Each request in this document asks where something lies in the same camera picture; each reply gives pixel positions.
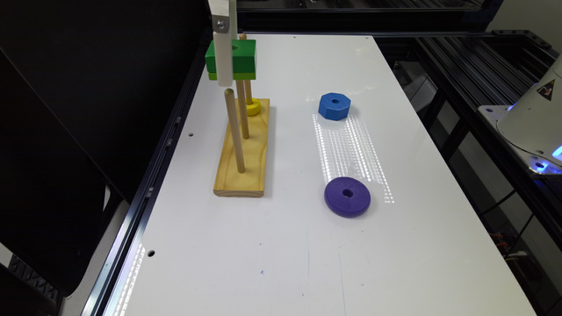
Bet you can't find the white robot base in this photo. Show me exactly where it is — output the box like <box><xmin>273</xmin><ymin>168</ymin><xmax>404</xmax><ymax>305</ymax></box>
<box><xmin>479</xmin><ymin>59</ymin><xmax>561</xmax><ymax>176</ymax></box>

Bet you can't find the green square block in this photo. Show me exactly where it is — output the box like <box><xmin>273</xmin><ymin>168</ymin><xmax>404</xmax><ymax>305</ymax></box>
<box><xmin>205</xmin><ymin>39</ymin><xmax>256</xmax><ymax>81</ymax></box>

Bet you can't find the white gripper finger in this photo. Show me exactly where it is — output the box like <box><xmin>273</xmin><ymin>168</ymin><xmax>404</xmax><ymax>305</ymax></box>
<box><xmin>208</xmin><ymin>0</ymin><xmax>232</xmax><ymax>87</ymax></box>
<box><xmin>228</xmin><ymin>0</ymin><xmax>238</xmax><ymax>40</ymax></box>

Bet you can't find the far wooden peg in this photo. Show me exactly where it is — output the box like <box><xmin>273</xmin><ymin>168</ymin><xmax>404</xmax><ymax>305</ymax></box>
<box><xmin>239</xmin><ymin>33</ymin><xmax>253</xmax><ymax>105</ymax></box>

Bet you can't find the wooden peg base board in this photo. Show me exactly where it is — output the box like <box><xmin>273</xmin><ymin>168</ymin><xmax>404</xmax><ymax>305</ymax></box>
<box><xmin>213</xmin><ymin>98</ymin><xmax>270</xmax><ymax>198</ymax></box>

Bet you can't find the blue octagonal block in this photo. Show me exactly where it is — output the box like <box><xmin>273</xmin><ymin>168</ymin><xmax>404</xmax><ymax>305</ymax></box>
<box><xmin>318</xmin><ymin>92</ymin><xmax>351</xmax><ymax>121</ymax></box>

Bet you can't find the purple round disc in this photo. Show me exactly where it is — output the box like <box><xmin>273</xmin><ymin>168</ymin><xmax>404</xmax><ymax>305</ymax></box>
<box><xmin>324</xmin><ymin>176</ymin><xmax>371</xmax><ymax>218</ymax></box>

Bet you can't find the near wooden peg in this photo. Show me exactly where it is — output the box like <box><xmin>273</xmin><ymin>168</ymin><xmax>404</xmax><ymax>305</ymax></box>
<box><xmin>224</xmin><ymin>88</ymin><xmax>245</xmax><ymax>173</ymax></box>

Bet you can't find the yellow ring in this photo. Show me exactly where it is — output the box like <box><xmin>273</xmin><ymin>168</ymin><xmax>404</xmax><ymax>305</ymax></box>
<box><xmin>245</xmin><ymin>97</ymin><xmax>263</xmax><ymax>118</ymax></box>

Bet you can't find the black side panel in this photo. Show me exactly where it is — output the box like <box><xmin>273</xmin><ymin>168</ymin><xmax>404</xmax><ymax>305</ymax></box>
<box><xmin>1</xmin><ymin>0</ymin><xmax>209</xmax><ymax>296</ymax></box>

